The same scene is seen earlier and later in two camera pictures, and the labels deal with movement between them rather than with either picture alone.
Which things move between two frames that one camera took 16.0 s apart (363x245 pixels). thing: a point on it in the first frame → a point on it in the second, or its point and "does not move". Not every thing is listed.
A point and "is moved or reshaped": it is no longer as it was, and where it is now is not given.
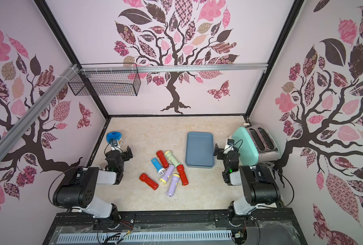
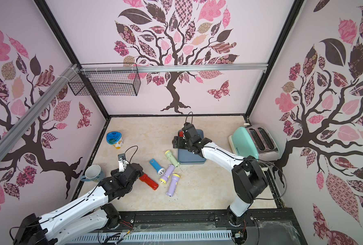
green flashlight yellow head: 171,157 does not move
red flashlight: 144,177 does not move
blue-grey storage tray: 200,151 is moved or reshaped
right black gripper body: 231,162 → 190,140
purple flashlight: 171,190 does not move
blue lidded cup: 114,136 does not move
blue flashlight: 161,171 does not move
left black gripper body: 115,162 → 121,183
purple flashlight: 169,171 does not move
